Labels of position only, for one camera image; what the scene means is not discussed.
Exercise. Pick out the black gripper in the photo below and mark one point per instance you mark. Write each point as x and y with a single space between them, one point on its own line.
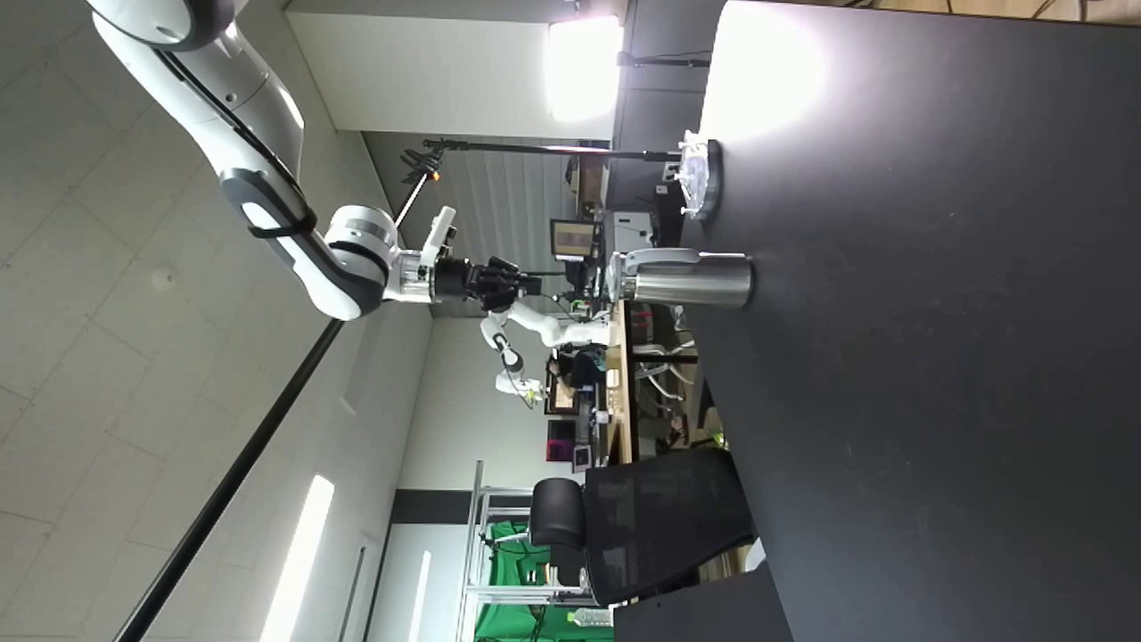
483 279

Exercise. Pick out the stainless steel thermos jug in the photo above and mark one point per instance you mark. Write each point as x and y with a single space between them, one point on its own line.
684 275

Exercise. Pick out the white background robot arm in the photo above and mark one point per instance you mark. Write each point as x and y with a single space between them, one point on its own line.
554 334

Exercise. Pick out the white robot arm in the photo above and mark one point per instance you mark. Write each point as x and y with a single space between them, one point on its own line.
226 97

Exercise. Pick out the wooden workbench with clutter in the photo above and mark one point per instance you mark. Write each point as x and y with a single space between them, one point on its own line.
631 398

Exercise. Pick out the clear plastic lidded container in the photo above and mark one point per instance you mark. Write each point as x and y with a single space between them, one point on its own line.
697 169

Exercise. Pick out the black mesh office chair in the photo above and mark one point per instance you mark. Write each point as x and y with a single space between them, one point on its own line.
648 527

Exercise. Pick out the green bins on white rack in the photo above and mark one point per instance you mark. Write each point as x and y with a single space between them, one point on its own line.
511 585

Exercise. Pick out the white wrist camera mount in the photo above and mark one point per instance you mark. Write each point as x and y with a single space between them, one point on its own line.
435 238

